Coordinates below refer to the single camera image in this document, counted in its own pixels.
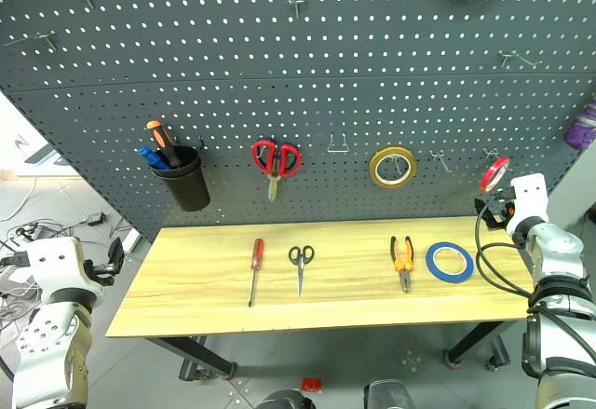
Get dark rounded shape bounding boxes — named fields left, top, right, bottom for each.
left=254, top=388, right=316, bottom=409
left=363, top=378, right=413, bottom=409

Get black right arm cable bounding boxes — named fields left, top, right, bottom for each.
left=474, top=197, right=596, bottom=335

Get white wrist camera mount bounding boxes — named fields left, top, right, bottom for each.
left=504, top=172, right=551, bottom=238
left=24, top=236, right=102, bottom=308

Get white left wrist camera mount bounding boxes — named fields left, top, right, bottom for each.
left=24, top=236, right=102, bottom=308

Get black plastic cup holder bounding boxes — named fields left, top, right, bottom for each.
left=149, top=143, right=212, bottom=212

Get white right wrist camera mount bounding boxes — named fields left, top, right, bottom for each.
left=504, top=172, right=551, bottom=238

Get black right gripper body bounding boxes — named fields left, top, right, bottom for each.
left=488, top=194, right=515, bottom=227

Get blue tape roll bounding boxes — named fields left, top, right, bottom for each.
left=425, top=240, right=475, bottom=285

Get metal wire loop hook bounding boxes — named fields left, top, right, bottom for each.
left=326, top=132, right=351, bottom=155

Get orange black pliers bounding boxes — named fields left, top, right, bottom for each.
left=389, top=235, right=415, bottom=293

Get black handled scissors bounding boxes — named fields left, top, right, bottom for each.
left=287, top=244, right=316, bottom=298

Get orange black handled screwdriver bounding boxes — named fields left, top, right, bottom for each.
left=145, top=119, right=183, bottom=169

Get purple object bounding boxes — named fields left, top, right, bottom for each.
left=563, top=97, right=596, bottom=152

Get blue handled screwdriver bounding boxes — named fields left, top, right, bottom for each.
left=138, top=146, right=171, bottom=170

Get red handled scissors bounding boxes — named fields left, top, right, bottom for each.
left=251, top=139, right=304, bottom=203

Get small red tape roll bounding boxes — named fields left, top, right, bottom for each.
left=479, top=156, right=511, bottom=194

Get black metal table frame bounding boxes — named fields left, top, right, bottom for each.
left=147, top=320, right=512, bottom=381

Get red handled screwdriver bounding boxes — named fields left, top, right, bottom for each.
left=247, top=238, right=265, bottom=308

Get yellow tape roll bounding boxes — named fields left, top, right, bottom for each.
left=369, top=145, right=419, bottom=190

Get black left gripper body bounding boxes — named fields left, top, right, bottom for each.
left=83, top=260, right=118, bottom=287

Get dark grey metal pegboard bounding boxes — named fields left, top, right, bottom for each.
left=0, top=0, right=596, bottom=243

